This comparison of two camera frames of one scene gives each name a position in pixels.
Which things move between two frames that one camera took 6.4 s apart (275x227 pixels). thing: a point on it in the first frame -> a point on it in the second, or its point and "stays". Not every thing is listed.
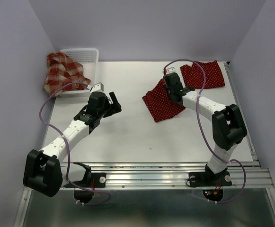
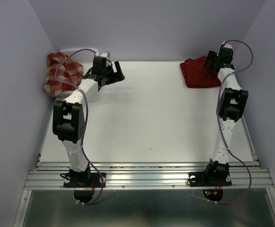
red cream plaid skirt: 62,70 stays
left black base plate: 98,180 stays
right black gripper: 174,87 -> 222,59
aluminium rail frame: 245,175 stays
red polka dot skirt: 161,106 -> 196,75
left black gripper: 115,107 -> 117,76
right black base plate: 206,179 stays
